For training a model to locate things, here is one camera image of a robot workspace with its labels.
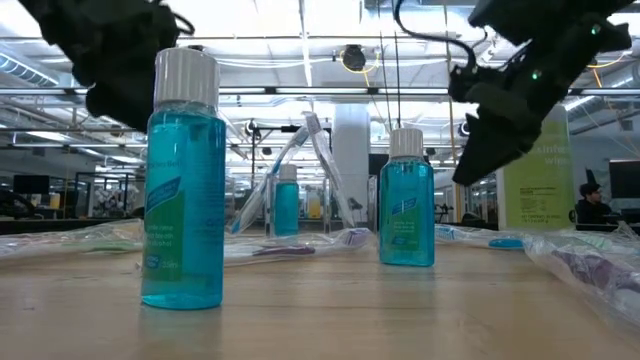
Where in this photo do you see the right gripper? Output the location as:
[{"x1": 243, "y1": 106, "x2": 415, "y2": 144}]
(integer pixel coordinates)
[{"x1": 448, "y1": 49, "x2": 556, "y2": 187}]

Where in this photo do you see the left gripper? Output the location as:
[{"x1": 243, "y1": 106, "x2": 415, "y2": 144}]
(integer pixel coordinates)
[{"x1": 29, "y1": 0, "x2": 181, "y2": 134}]

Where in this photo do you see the blue mouthwash bottle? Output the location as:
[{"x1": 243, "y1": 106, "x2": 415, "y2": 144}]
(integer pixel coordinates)
[
  {"x1": 378, "y1": 127, "x2": 436, "y2": 268},
  {"x1": 140, "y1": 47, "x2": 227, "y2": 311},
  {"x1": 273, "y1": 163, "x2": 301, "y2": 237}
]

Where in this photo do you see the green toothbrush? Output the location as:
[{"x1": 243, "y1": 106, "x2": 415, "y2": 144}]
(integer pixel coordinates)
[{"x1": 0, "y1": 218, "x2": 145, "y2": 260}]

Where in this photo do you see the clear acrylic organizer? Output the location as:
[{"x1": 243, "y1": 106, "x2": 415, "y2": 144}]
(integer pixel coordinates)
[{"x1": 263, "y1": 172, "x2": 379, "y2": 237}]

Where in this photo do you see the purple toothbrush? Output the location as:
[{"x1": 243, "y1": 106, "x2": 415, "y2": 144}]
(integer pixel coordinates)
[
  {"x1": 223, "y1": 227, "x2": 375, "y2": 267},
  {"x1": 521, "y1": 227, "x2": 640, "y2": 346}
]

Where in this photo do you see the yellow pole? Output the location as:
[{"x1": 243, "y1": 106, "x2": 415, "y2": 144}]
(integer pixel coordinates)
[{"x1": 446, "y1": 97, "x2": 462, "y2": 224}]

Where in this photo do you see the disinfectant wipes canister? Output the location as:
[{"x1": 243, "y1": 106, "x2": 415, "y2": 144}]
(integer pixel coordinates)
[{"x1": 496, "y1": 102, "x2": 576, "y2": 232}]

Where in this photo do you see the background robot workstation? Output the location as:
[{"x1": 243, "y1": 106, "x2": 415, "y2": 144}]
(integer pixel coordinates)
[{"x1": 74, "y1": 172, "x2": 146, "y2": 219}]

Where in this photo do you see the person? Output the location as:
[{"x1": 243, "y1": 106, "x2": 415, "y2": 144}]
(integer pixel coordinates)
[{"x1": 574, "y1": 182, "x2": 619, "y2": 226}]

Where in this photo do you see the black monitor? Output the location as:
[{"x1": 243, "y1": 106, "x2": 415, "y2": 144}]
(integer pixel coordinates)
[
  {"x1": 12, "y1": 174, "x2": 51, "y2": 195},
  {"x1": 608, "y1": 159, "x2": 640, "y2": 200}
]

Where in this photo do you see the black light stand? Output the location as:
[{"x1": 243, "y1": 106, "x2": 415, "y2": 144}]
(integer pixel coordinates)
[{"x1": 243, "y1": 118, "x2": 262, "y2": 194}]

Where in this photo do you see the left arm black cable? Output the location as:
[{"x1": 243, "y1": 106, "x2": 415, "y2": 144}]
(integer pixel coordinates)
[{"x1": 169, "y1": 8, "x2": 197, "y2": 37}]

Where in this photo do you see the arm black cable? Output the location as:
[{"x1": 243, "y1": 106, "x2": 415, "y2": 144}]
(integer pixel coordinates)
[
  {"x1": 169, "y1": 8, "x2": 197, "y2": 37},
  {"x1": 392, "y1": 0, "x2": 489, "y2": 71}
]

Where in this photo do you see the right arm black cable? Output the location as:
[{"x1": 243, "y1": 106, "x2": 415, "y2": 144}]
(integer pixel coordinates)
[{"x1": 392, "y1": 0, "x2": 489, "y2": 71}]

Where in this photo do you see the round black camera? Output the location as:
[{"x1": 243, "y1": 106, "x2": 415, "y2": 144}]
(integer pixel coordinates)
[{"x1": 342, "y1": 43, "x2": 367, "y2": 72}]

